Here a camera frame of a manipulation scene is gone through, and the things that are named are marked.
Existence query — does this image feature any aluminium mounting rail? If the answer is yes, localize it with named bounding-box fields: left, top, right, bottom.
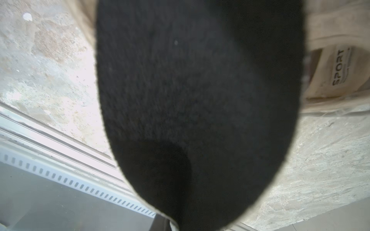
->
left=0, top=100, right=139, bottom=200

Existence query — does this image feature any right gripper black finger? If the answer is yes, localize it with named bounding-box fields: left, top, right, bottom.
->
left=149, top=214, right=172, bottom=231

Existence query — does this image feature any cream canvas sneaker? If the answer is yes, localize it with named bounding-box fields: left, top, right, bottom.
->
left=67, top=1, right=370, bottom=122

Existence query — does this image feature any black insole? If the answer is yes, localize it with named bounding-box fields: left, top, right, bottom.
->
left=96, top=1, right=305, bottom=231

